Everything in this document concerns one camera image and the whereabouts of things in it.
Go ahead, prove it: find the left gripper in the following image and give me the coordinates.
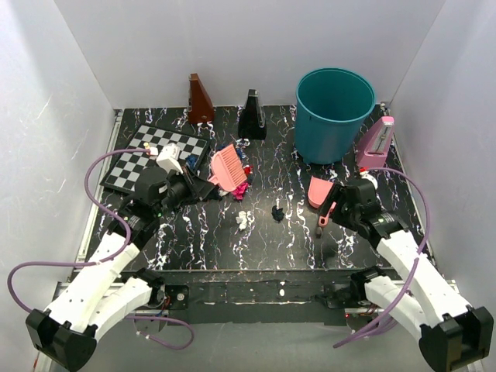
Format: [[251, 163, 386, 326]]
[[154, 164, 215, 218]]

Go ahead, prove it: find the pink hand brush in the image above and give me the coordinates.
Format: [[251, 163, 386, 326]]
[[208, 144, 247, 192]]

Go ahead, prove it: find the pink dustpan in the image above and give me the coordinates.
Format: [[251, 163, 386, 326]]
[[308, 176, 336, 228]]

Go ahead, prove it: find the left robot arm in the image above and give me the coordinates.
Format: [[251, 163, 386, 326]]
[[26, 167, 217, 371]]

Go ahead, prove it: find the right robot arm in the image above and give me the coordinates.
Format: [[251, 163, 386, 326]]
[[319, 179, 494, 371]]

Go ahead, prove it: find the blue paper scrap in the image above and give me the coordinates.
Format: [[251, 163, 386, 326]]
[[185, 154, 199, 171]]

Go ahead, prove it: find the magenta paper scrap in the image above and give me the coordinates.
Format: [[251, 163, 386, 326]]
[[232, 182, 250, 201]]

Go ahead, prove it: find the small black paper ball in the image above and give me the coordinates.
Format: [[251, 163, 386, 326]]
[[271, 205, 285, 222]]

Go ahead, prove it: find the white paper scrap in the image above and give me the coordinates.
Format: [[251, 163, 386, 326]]
[[236, 211, 253, 231]]

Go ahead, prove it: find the chessboard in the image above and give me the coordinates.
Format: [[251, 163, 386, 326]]
[[99, 123, 212, 195]]

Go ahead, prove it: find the brown metronome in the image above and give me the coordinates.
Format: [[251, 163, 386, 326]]
[[188, 73, 215, 124]]

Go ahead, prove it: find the black metronome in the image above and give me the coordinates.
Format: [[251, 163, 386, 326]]
[[238, 89, 267, 140]]

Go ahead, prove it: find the pink metronome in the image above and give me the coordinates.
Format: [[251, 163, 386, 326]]
[[356, 116, 395, 168]]

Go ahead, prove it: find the teal plastic bin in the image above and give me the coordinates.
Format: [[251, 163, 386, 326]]
[[294, 67, 376, 165]]

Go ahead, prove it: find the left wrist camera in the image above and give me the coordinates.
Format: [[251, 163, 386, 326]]
[[156, 143, 183, 174]]

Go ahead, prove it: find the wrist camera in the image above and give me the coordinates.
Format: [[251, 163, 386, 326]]
[[359, 167, 378, 189], [156, 143, 183, 174]]

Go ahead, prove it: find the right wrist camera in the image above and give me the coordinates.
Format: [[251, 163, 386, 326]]
[[359, 167, 378, 189]]

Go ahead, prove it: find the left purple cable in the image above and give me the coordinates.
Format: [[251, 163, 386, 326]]
[[7, 149, 195, 350]]

